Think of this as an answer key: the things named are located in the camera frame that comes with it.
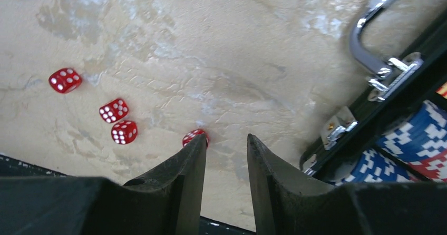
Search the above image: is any black poker set case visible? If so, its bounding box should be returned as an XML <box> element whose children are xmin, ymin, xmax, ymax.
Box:
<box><xmin>299</xmin><ymin>9</ymin><xmax>446</xmax><ymax>181</ymax></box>

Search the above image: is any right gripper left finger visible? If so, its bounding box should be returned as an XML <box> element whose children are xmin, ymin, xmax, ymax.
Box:
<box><xmin>1</xmin><ymin>135</ymin><xmax>206</xmax><ymax>234</ymax></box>

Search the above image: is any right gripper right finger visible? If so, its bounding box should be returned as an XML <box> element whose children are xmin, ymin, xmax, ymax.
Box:
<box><xmin>247</xmin><ymin>134</ymin><xmax>446</xmax><ymax>234</ymax></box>

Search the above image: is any red die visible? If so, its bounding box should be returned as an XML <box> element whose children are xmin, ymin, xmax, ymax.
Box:
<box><xmin>48</xmin><ymin>67</ymin><xmax>83</xmax><ymax>94</ymax></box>
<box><xmin>99</xmin><ymin>98</ymin><xmax>129</xmax><ymax>123</ymax></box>
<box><xmin>111</xmin><ymin>120</ymin><xmax>138</xmax><ymax>145</ymax></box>
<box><xmin>182</xmin><ymin>129</ymin><xmax>209</xmax><ymax>147</ymax></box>

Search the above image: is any blue white poker chip stack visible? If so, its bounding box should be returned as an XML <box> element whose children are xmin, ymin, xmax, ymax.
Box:
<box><xmin>324</xmin><ymin>101</ymin><xmax>446</xmax><ymax>186</ymax></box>

